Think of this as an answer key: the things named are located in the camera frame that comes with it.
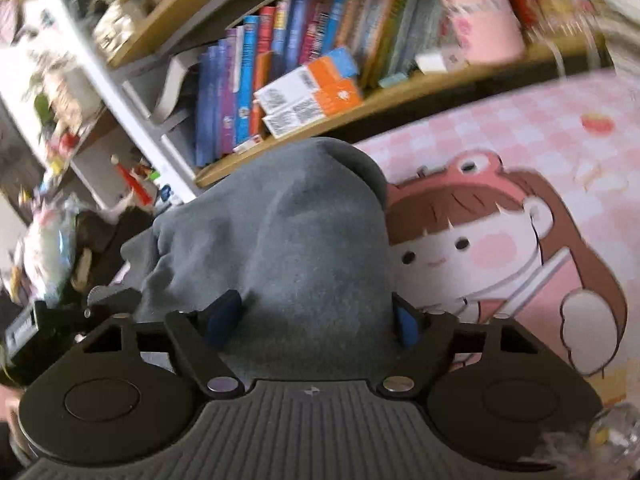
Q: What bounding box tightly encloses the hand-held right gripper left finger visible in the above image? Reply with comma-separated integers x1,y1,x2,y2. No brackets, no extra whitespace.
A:
75,289,248,398

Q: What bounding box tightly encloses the pink cylindrical container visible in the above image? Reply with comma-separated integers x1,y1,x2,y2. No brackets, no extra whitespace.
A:
420,0,526,66

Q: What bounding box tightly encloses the thick grey book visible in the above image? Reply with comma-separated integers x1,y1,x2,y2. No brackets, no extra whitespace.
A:
150,55,201,123

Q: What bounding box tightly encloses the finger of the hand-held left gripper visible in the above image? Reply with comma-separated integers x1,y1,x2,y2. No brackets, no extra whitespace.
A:
82,285,143,326

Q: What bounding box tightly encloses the brown leather bag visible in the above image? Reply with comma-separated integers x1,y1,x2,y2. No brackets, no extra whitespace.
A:
75,207,151,281

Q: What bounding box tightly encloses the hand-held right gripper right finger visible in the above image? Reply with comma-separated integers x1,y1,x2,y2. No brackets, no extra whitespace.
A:
377,292,546,400

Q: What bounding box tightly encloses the grey sweatshirt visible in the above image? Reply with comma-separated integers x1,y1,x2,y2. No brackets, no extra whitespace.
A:
120,137,401,391

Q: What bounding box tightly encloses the orange white box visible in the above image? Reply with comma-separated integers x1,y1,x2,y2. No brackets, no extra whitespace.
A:
261,81,365,140
252,47,360,111

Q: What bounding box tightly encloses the small white box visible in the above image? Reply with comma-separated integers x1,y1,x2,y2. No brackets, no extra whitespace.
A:
415,47,468,75

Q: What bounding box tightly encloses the row of blue purple books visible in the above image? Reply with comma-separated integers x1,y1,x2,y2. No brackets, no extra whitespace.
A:
192,0,451,168

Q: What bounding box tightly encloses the clear glossy object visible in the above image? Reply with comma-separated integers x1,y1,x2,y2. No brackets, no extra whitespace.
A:
587,402,640,466

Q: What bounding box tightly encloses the white wooden bookshelf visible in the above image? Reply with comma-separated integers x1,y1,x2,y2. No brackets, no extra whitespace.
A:
0,0,616,211

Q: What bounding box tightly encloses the cream quilted handbag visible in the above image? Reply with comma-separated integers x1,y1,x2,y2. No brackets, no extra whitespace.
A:
92,0,151,53

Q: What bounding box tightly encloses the iridescent plastic bag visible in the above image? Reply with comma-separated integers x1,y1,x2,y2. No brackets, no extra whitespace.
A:
12,195,81,306

